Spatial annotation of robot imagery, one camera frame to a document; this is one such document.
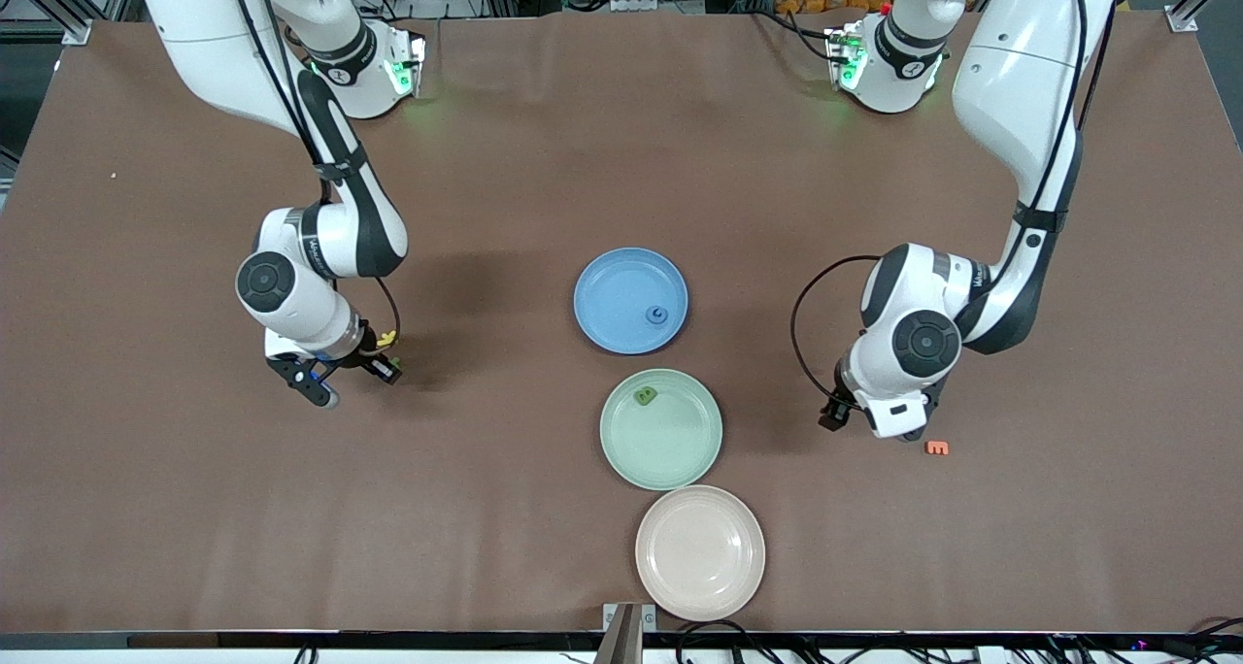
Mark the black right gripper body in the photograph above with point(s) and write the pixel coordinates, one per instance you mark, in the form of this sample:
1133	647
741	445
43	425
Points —
370	356

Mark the green foam letter B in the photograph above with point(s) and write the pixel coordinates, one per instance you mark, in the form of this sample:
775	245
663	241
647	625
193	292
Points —
644	395

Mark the blue foam letter G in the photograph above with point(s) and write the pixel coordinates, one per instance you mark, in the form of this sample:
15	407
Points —
651	315

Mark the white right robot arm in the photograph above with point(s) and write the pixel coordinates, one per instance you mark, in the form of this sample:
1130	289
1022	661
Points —
184	23

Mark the pale green round plate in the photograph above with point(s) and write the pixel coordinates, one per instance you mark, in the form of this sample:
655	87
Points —
680	450

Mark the cream round plate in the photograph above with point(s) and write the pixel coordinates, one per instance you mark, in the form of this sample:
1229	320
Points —
699	552

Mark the blue round plate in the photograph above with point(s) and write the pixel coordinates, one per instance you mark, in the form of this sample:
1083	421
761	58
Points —
612	285

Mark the brown table mat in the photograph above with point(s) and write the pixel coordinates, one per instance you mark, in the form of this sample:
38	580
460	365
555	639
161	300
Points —
544	159

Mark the white power strip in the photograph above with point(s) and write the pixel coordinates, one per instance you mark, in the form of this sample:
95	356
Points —
655	4

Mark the grey metal bracket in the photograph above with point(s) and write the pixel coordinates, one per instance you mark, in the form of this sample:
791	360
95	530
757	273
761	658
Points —
629	635

